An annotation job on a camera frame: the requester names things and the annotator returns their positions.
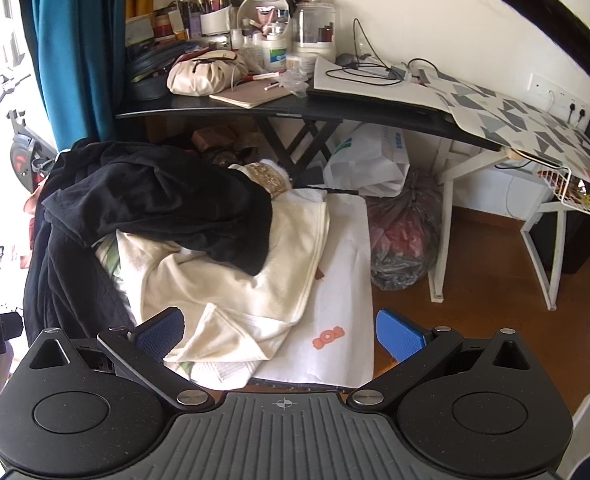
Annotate white wire basket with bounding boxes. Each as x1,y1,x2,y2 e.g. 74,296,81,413
542,165,590,221

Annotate black storage box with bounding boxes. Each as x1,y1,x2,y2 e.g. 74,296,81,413
530,200,590,276

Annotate white oval cosmetic organizer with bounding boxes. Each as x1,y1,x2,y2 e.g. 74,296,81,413
237,0,292,43

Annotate stack of cosmetic boxes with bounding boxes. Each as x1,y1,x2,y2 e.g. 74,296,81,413
126,2,203,46

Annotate geometric patterned tablecloth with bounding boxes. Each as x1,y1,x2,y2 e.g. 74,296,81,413
420,67,590,206

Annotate gold patterned cushion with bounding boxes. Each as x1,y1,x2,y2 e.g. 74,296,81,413
227,160,293,201

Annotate white brush holder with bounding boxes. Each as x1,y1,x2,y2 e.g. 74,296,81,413
200,5,233,38

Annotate white cream tub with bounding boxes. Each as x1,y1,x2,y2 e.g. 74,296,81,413
261,35,288,72

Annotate white towel with orange print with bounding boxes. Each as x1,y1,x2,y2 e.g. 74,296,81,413
195,187,376,393

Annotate black cosmetic bag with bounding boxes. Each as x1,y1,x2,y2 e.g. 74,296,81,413
126,40,196,101

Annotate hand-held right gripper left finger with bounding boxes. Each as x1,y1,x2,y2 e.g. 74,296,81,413
27,307,216,413

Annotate pink notebook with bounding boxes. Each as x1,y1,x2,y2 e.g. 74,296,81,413
209,80,293,109

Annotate white wall socket panel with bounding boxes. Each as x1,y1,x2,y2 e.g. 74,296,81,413
527,72,590,113

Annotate beige pouch bag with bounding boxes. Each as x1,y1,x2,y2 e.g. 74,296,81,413
167,50,250,96

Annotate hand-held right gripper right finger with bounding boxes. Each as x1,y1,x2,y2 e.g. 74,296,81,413
347,308,540,413

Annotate teal curtain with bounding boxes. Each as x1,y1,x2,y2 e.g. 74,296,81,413
19,0,128,153

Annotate dark translucent plastic bag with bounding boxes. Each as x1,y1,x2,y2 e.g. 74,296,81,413
367,170,443,291

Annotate black pants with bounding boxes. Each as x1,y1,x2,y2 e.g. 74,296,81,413
41,141,274,277

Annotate white plastic bag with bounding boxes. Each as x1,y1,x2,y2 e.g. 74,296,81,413
323,125,410,197

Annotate black folding desk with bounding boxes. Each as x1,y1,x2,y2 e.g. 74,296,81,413
116,72,506,196

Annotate black exercise bike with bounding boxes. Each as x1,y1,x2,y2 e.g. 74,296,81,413
0,72,60,196

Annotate brown cardboard box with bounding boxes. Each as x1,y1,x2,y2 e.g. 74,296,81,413
194,127,238,153

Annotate black cable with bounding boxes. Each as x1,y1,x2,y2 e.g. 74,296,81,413
325,17,406,81

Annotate pink cloth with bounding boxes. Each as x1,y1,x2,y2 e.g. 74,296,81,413
24,187,44,271

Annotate clear storage jar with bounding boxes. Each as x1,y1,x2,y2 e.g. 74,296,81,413
291,2,336,63

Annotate cream garment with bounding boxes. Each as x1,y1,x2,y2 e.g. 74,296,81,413
95,192,330,363

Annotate black garment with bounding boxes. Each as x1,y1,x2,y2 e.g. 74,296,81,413
24,140,136,346

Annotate white table frame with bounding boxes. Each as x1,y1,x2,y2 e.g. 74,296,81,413
427,137,576,311

